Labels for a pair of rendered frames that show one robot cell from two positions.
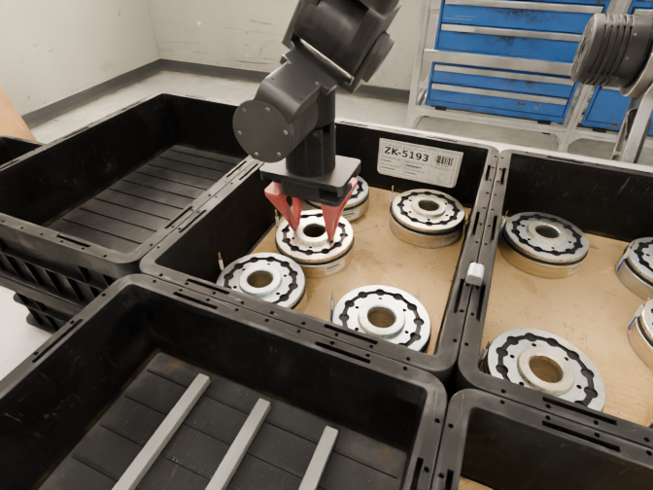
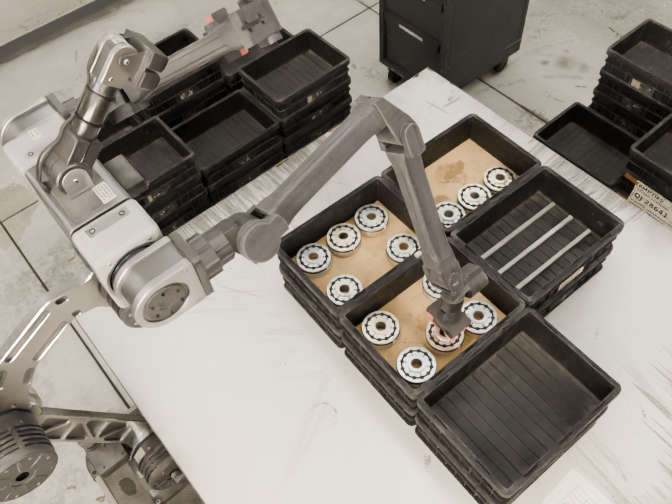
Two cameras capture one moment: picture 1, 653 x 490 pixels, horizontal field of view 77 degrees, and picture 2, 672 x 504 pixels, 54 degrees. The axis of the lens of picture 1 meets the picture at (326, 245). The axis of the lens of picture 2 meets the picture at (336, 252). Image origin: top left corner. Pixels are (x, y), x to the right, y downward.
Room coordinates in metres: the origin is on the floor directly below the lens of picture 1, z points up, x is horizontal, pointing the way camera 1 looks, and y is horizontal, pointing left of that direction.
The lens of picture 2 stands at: (1.22, 0.23, 2.43)
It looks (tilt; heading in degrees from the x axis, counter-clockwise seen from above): 55 degrees down; 214
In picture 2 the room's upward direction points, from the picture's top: 6 degrees counter-clockwise
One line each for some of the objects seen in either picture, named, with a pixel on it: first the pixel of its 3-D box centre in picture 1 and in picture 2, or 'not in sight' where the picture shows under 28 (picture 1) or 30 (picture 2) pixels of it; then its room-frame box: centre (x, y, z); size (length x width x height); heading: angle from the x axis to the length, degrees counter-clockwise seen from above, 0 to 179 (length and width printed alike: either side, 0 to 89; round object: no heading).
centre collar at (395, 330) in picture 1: (381, 318); not in sight; (0.28, -0.06, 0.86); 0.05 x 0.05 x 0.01
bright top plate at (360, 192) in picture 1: (334, 188); (416, 364); (0.53, -0.01, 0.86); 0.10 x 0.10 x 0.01
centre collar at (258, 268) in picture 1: (259, 280); (478, 315); (0.33, 0.08, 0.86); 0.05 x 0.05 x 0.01
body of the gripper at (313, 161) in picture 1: (310, 150); (449, 310); (0.42, 0.02, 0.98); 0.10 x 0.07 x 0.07; 67
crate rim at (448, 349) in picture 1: (352, 203); (431, 312); (0.41, -0.03, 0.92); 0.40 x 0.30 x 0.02; 157
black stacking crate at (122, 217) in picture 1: (161, 188); (514, 403); (0.52, 0.25, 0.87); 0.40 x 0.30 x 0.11; 157
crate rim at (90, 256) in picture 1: (153, 157); (518, 395); (0.52, 0.25, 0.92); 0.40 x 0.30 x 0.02; 157
